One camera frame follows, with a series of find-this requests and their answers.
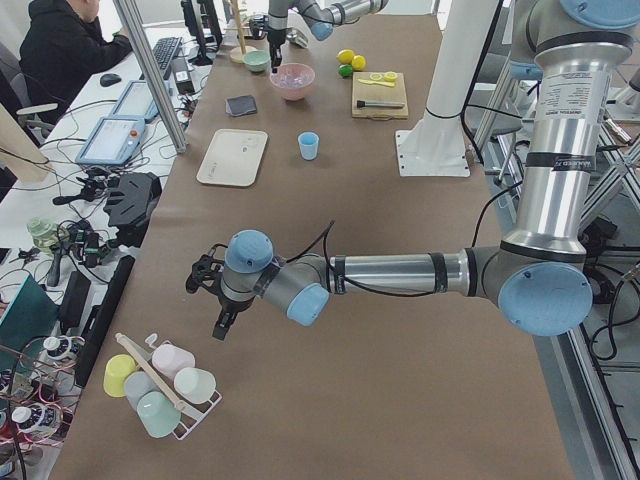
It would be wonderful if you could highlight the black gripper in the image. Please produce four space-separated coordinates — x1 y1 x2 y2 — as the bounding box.
212 293 250 341
268 27 286 70

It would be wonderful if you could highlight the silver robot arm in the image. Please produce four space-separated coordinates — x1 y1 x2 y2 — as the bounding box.
267 0 388 73
213 1 639 339

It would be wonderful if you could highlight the pink bowl of ice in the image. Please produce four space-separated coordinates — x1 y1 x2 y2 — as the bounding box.
269 63 316 101

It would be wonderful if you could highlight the pink plastic cup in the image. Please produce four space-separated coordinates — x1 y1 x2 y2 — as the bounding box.
151 343 195 381

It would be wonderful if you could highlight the white mint plastic cup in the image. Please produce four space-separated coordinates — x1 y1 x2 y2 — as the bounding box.
173 367 217 404

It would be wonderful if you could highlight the small blue cup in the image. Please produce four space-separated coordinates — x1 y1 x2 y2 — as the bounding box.
298 131 319 161

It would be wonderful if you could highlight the grey blue plastic cup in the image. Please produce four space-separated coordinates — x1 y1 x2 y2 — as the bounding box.
124 370 158 410

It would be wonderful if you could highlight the green plastic cup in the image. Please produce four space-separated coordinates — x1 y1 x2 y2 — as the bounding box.
136 391 181 438

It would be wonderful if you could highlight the yellow plastic cup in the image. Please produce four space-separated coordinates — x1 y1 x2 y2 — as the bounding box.
103 354 137 398

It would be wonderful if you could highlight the green ceramic bowl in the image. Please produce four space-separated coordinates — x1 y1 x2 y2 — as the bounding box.
243 50 271 73

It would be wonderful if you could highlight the grey folded cloth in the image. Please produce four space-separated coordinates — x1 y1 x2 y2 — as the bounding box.
225 95 257 117

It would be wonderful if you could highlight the yellow lemon far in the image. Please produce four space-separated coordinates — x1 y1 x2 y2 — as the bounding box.
336 49 355 64

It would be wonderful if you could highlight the yellow lemon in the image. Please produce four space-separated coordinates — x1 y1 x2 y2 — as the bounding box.
336 49 355 64
351 55 367 71

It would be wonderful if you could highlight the green lime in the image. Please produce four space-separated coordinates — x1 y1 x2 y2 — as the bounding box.
338 64 353 78

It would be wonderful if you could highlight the yellow lemon near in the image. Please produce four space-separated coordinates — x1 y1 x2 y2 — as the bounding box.
351 55 367 71

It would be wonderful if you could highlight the wooden cutting board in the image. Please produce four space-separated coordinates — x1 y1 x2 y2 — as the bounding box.
351 72 409 120

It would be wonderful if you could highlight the metal muddler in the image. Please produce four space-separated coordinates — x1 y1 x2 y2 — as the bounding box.
356 100 405 109

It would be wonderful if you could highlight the black keyboard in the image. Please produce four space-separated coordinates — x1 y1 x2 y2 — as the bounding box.
152 37 182 80

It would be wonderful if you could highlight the cream rabbit tray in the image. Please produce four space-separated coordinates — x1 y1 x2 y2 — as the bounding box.
196 129 268 187

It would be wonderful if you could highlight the yellow plastic knife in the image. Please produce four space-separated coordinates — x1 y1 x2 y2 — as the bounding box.
357 78 396 88

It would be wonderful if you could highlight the teach pendant upper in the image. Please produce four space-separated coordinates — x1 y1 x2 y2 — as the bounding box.
75 115 146 166

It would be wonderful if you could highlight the person in black hoodie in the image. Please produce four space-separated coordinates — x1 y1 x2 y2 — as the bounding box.
20 0 132 124

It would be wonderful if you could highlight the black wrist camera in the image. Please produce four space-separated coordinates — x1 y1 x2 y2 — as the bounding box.
185 254 223 295

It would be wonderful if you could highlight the white wire cup rack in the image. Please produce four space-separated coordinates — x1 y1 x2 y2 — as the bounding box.
115 333 222 441

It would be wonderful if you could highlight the aluminium frame post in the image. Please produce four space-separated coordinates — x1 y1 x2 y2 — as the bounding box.
113 0 187 154

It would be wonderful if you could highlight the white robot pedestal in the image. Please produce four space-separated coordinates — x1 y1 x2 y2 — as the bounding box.
396 0 502 178

